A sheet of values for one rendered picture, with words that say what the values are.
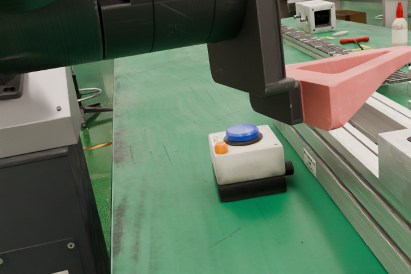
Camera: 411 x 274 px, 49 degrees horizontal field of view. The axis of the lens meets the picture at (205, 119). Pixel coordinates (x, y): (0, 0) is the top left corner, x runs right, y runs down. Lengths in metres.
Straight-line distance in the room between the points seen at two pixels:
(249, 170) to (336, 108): 0.34
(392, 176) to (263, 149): 0.20
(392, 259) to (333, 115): 0.23
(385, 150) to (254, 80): 0.19
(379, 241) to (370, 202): 0.03
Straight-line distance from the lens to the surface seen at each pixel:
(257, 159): 0.52
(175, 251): 0.46
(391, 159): 0.35
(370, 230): 0.43
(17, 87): 0.85
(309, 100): 0.20
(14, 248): 0.91
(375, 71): 0.21
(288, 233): 0.47
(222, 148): 0.51
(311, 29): 1.65
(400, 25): 1.26
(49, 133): 0.83
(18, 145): 0.84
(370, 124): 0.57
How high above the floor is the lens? 1.04
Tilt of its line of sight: 18 degrees down
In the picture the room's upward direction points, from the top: 8 degrees counter-clockwise
